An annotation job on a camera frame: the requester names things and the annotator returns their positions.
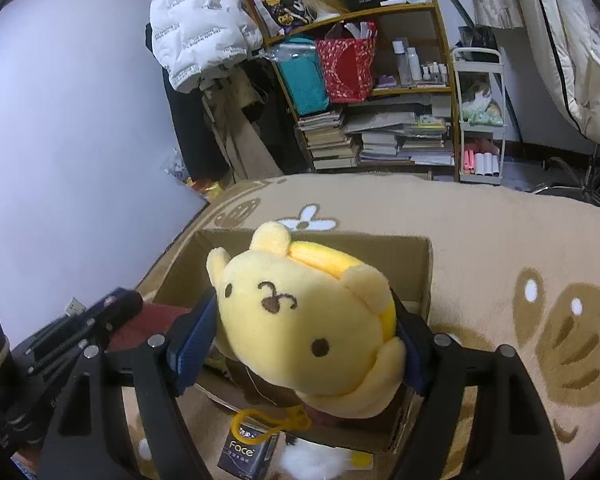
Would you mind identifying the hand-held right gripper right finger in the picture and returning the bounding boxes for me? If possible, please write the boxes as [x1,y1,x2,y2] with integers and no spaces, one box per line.
[390,300,566,480]

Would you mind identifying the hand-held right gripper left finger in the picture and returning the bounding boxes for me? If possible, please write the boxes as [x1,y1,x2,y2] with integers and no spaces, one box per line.
[39,287,221,480]

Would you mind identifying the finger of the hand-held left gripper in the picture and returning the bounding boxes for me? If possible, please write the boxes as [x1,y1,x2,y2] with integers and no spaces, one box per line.
[12,332,116,386]
[35,287,145,356]

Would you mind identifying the yellow bear plush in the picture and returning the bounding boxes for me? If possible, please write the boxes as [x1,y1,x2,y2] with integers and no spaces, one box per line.
[206,221,408,420]

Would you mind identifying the cardboard box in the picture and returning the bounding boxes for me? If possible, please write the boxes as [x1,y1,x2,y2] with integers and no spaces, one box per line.
[137,229,433,456]

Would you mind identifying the brown plush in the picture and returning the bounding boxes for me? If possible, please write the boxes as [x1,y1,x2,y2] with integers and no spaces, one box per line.
[227,360,306,408]

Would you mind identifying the yellow plastic clasp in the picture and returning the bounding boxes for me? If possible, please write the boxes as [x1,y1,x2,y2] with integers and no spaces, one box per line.
[230,409,277,442]
[280,405,313,431]

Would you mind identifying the dark blue tissue packet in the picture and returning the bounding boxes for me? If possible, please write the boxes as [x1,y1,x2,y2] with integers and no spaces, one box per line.
[217,417,281,480]

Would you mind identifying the beige printed blanket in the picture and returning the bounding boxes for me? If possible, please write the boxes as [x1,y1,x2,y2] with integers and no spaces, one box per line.
[105,172,600,480]

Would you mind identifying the white chick plush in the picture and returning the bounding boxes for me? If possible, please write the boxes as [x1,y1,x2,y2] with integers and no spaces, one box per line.
[272,437,348,480]

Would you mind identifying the black coat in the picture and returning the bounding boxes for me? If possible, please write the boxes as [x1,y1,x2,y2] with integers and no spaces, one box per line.
[145,25,231,181]

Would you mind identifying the brown cardboard sheets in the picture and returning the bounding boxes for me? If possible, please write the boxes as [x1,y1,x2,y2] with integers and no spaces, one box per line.
[202,75,281,181]

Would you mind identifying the pile of books and papers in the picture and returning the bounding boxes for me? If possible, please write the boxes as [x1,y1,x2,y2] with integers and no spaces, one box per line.
[345,100,456,167]

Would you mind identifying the stack of old books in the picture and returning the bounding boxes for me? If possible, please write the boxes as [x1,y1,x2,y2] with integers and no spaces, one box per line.
[296,109,361,170]

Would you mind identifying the metal stand legs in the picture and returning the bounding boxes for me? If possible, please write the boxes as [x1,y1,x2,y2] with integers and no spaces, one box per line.
[530,145,600,211]

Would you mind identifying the white trolley cart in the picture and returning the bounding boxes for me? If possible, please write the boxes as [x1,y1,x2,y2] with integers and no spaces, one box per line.
[451,47,506,184]

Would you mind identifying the teal bag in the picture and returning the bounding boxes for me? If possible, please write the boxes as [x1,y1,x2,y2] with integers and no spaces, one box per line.
[270,42,331,116]

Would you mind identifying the row of cosmetic bottles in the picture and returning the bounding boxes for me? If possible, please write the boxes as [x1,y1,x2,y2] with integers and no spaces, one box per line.
[392,40,448,86]

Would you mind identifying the red patterned gift bag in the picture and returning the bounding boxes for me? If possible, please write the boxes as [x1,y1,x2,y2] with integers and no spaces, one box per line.
[315,22,378,105]

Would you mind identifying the white puffer jacket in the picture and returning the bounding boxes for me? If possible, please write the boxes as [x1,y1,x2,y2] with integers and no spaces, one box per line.
[149,0,263,93]

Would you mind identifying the wooden shelf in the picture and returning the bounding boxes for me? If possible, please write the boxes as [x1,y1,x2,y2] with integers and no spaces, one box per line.
[242,0,461,181]

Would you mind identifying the dark printed bag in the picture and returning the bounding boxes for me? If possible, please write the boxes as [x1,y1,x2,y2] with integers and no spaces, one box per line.
[244,0,311,38]

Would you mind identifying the cream duvet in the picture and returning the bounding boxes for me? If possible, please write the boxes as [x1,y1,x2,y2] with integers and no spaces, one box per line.
[505,0,600,151]

